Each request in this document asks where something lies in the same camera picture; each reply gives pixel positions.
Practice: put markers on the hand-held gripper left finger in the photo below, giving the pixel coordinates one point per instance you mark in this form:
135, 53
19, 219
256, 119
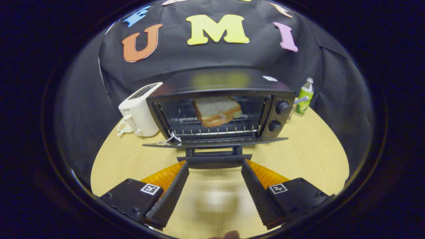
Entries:
171, 196

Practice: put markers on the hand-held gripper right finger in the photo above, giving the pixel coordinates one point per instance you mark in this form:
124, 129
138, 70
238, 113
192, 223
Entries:
257, 196

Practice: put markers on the toast sandwich with lettuce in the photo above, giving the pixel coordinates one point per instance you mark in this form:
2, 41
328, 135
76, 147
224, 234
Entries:
215, 108

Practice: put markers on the black toaster oven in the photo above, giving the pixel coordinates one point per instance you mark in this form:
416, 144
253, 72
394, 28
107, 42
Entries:
219, 79

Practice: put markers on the white pop-up toaster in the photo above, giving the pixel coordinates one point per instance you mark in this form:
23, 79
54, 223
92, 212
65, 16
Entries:
139, 113

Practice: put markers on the green label plastic bottle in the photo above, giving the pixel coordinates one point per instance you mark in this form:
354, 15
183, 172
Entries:
303, 108

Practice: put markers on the clear cup with striped straw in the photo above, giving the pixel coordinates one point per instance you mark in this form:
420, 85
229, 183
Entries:
300, 99

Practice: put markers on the black backdrop cloth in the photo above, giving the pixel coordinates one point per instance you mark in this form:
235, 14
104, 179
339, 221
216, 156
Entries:
199, 56

